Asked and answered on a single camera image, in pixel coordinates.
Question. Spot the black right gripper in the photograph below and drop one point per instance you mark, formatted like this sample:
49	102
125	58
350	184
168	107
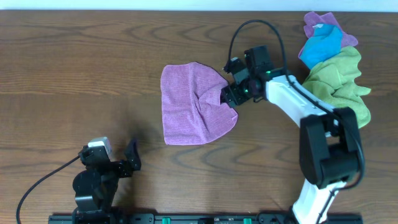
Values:
232	94

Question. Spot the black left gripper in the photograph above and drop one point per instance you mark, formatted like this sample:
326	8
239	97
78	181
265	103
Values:
123	169

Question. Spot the purple microfiber cloth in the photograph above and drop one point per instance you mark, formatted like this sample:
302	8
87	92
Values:
192	112

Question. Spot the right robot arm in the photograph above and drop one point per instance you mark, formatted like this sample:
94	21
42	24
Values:
330	153

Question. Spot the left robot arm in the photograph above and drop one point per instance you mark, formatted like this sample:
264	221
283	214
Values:
96	186

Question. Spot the green microfiber cloth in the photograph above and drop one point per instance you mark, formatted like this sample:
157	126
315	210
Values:
333	81

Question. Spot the blue microfiber cloth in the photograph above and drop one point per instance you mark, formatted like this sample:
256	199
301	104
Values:
324	44

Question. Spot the purple cloth under pile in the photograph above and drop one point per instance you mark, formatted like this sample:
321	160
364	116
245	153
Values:
312	18

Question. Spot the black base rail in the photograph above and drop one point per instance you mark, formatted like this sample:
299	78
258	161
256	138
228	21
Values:
148	218

